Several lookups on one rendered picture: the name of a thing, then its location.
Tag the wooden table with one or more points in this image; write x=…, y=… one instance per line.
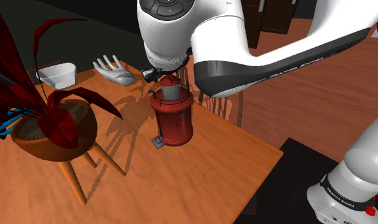
x=192, y=180

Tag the white bowl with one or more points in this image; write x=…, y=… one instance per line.
x=60, y=74

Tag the dark wooden door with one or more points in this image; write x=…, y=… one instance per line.
x=277, y=15

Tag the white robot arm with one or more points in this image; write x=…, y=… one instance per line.
x=220, y=34

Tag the blue striped object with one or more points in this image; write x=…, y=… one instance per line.
x=2, y=124

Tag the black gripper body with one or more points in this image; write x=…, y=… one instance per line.
x=151, y=74

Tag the red-leaved plant in brown pot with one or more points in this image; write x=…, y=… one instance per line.
x=57, y=124

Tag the dark robot stand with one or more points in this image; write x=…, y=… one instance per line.
x=285, y=180

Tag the wooden chair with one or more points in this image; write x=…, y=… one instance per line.
x=221, y=107

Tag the red lighthouse figure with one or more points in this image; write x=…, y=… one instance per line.
x=174, y=124

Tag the white hand sculpture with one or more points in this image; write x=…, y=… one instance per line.
x=119, y=75

